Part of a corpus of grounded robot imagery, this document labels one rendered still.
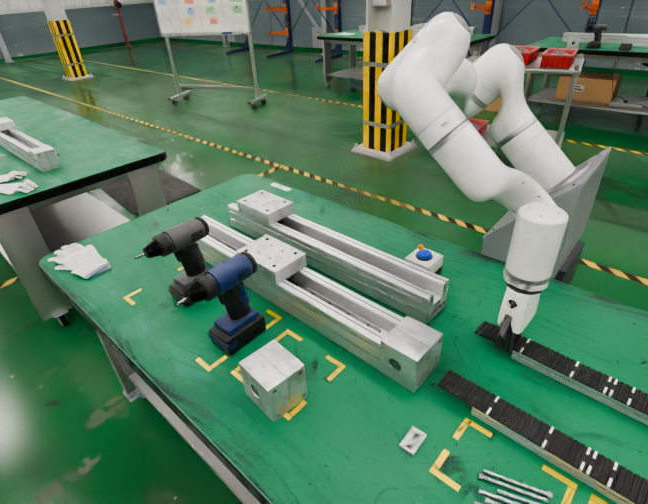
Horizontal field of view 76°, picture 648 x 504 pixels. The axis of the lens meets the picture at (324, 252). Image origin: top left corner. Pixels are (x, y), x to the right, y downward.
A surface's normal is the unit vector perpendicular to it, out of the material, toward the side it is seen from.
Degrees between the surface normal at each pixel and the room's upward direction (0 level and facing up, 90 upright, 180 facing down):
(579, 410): 0
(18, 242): 90
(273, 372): 0
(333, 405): 0
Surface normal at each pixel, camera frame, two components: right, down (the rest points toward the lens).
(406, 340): -0.05, -0.84
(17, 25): 0.74, 0.33
